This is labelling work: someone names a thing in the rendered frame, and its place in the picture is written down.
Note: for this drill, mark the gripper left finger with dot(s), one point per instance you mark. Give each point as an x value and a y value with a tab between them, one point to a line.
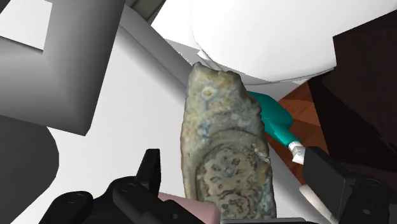
136	201

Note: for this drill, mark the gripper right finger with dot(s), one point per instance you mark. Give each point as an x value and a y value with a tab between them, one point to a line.
328	183

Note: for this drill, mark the pink box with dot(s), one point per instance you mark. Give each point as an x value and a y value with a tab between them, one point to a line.
198	208

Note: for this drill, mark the white toilet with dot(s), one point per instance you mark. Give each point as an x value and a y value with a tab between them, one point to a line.
139	124

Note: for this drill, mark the teal bottle with white cap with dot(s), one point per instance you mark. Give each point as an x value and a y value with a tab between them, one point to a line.
274	119

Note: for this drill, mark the dark brown robot stand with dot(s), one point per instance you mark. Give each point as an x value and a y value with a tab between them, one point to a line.
363	102

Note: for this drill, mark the weathered stone figure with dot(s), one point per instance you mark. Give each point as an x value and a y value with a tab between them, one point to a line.
226	149

